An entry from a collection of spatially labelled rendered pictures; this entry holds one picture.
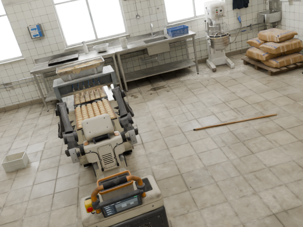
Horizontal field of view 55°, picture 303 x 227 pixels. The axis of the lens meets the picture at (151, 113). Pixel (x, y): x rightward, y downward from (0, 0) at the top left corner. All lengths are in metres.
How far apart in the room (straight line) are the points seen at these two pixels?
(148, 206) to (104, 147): 0.50
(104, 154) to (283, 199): 1.77
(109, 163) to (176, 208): 1.12
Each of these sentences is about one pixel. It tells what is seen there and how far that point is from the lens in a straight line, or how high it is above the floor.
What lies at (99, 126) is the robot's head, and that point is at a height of 1.20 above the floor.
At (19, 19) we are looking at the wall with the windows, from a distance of 6.74.
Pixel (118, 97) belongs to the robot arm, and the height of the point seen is 1.24.
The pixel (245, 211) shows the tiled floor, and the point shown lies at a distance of 2.93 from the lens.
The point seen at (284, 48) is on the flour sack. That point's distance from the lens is 5.95.
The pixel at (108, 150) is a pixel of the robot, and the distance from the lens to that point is 2.08.
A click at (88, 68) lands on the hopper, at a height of 1.27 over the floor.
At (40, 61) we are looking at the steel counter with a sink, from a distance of 6.74.
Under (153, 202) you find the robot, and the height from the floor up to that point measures 0.76.
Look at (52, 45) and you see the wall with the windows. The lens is 6.71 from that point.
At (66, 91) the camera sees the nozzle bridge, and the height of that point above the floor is 1.06.
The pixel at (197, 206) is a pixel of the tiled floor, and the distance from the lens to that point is 3.00.
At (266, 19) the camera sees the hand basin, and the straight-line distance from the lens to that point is 7.05.
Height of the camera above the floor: 2.07
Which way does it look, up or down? 25 degrees down
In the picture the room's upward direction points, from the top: 12 degrees counter-clockwise
